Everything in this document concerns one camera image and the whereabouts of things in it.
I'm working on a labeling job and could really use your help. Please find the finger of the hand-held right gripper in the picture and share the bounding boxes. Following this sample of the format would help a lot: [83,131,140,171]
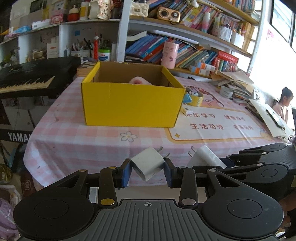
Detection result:
[225,142,287,163]
[192,163,263,178]

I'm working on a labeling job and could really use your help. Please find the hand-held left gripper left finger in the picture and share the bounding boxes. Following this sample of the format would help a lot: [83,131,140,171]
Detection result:
[54,158,133,208]

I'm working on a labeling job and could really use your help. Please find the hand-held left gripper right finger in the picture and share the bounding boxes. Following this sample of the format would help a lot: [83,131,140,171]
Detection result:
[164,158,243,207]

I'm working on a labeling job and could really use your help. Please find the white charger plug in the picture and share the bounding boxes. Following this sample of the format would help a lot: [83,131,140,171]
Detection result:
[130,146,166,182]

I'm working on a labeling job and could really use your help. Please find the white plug adapter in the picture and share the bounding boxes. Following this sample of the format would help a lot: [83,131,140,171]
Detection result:
[186,145,227,169]

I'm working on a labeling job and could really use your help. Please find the yellow cardboard box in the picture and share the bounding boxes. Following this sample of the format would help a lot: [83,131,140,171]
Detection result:
[81,61,186,128]

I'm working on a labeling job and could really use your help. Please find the pink plush pig toy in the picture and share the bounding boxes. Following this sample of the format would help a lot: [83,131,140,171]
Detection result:
[128,76,153,86]

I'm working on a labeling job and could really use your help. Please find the pink checkered cloth desktop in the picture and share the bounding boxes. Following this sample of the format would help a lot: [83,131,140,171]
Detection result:
[23,76,296,188]

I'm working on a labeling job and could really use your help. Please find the black smartphone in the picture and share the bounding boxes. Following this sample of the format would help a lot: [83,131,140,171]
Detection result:
[266,109,286,129]

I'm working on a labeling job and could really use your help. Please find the black pen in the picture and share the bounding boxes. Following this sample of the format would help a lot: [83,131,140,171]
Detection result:
[245,107,262,116]

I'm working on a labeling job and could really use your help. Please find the white paper sheets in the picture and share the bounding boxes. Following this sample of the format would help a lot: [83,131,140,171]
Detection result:
[248,99,294,139]

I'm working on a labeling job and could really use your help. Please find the pile of papers and books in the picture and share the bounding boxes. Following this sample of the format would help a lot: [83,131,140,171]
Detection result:
[210,70,260,105]

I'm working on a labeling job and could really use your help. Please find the yellow tape roll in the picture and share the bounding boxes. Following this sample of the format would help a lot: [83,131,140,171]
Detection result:
[185,89,204,107]

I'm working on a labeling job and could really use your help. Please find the red thick book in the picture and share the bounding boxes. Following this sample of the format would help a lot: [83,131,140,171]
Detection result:
[216,50,239,62]

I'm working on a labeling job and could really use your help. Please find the orange white box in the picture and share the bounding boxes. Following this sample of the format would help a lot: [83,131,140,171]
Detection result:
[189,65,211,77]
[194,61,216,71]

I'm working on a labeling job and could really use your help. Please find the white storage box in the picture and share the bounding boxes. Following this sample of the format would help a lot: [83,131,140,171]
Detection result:
[230,28,245,49]

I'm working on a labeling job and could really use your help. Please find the wooden chessboard box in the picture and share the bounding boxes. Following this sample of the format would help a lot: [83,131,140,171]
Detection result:
[76,61,100,77]

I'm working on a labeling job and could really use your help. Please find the black keyboard stand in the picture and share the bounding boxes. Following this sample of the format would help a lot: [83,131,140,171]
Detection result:
[0,97,37,167]

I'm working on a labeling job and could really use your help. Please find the row of colourful books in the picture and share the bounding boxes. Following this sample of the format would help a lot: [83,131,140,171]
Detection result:
[148,0,234,30]
[125,32,218,70]

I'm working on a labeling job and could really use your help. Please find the pink cartoon cylinder container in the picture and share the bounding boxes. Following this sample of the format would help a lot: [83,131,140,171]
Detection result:
[160,41,179,69]

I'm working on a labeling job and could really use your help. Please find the white tub blue label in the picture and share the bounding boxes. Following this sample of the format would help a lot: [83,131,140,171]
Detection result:
[97,49,112,62]

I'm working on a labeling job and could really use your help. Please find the white holder with markers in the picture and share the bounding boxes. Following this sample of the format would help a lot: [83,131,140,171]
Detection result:
[211,17,233,42]

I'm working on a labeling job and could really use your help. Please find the pink purple cloth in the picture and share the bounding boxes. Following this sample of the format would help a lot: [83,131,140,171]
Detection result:
[0,183,22,239]

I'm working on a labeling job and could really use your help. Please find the white bar lamp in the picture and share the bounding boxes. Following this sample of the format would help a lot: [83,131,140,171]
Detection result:
[148,30,199,44]

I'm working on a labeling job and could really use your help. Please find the black electronic keyboard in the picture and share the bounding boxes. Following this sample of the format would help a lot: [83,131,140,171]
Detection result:
[0,56,81,99]

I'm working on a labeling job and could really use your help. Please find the pastel gradient bottle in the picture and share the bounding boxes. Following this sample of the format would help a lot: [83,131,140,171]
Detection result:
[201,11,211,34]

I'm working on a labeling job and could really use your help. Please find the white box red label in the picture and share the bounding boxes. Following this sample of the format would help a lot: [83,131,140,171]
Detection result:
[46,42,60,59]

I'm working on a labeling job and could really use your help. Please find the white wooden bookshelf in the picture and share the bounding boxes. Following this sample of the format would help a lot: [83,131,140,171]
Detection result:
[0,0,266,80]

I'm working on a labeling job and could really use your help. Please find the golden retro radio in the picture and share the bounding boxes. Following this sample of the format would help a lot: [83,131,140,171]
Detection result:
[157,6,181,23]

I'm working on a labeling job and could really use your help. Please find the white quilted handbag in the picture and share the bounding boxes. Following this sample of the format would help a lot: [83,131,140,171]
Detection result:
[131,0,149,17]

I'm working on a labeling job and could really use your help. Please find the pink white doll figurine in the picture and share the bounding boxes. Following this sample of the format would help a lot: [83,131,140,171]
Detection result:
[97,0,114,19]

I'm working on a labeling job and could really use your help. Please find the red jar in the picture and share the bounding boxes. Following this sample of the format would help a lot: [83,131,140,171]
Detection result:
[67,5,80,22]

